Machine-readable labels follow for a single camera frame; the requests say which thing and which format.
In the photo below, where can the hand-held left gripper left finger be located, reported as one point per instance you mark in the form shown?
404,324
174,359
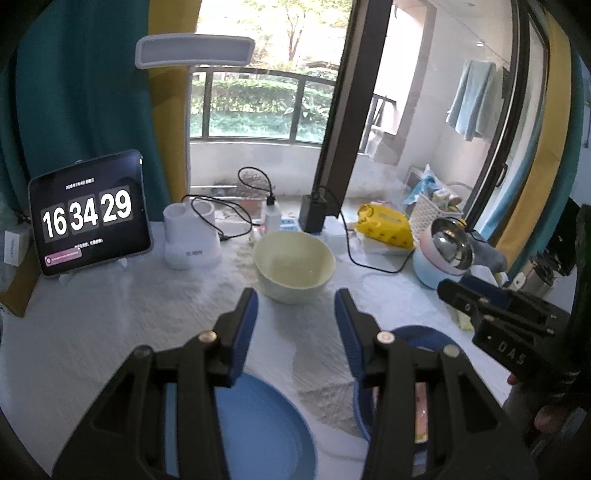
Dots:
244,337

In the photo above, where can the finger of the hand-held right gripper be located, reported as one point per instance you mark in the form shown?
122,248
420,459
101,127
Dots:
485,287
455,295

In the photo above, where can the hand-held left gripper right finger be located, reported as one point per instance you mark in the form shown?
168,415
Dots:
350,337

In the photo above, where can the cream bowl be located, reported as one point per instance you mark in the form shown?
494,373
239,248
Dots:
293,267

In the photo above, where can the light blue plate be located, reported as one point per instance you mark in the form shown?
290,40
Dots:
263,429

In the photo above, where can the pink speckled bowl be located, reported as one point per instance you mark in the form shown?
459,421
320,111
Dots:
420,415

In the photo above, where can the person's right hand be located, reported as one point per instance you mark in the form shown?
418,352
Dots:
545,420

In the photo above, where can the yellow tissue pack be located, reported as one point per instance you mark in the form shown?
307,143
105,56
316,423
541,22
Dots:
464,321

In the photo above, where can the grey cloth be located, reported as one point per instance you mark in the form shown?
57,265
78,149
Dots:
489,256

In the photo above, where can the light blue bowl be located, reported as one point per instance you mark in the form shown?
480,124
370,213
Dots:
427,273

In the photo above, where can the pink steel-lined bowl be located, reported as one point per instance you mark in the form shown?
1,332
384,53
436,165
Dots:
448,247

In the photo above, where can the steel thermos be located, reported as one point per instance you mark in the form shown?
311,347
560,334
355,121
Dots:
540,274

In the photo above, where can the white basket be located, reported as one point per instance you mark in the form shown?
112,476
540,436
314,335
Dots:
425,214

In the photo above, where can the yellow wipes packet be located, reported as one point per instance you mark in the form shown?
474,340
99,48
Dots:
385,226

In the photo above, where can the blue plastic bag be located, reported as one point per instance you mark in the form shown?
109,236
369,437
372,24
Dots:
422,184

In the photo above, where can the white charger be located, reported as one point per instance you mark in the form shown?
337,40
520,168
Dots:
272,214

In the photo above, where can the black power adapter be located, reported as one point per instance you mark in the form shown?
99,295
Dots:
313,214

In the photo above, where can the yellow curtain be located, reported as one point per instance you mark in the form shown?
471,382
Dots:
549,138
171,115

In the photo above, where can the teal curtain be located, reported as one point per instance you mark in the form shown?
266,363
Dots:
83,92
577,138

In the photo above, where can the light blue hanging towel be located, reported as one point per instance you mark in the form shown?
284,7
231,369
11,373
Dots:
471,97

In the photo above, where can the black tablet clock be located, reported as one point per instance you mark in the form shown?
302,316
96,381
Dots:
87,217

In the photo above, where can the cardboard box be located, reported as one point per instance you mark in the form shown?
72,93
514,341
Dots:
23,290

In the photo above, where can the small white box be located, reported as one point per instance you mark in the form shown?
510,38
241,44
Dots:
17,247

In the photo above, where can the balcony railing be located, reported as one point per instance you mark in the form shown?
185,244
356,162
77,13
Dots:
258,83

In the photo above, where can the white desk lamp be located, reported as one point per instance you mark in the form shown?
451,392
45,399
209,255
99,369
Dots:
194,50

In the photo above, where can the dark door frame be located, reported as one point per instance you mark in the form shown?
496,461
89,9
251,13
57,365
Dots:
351,115

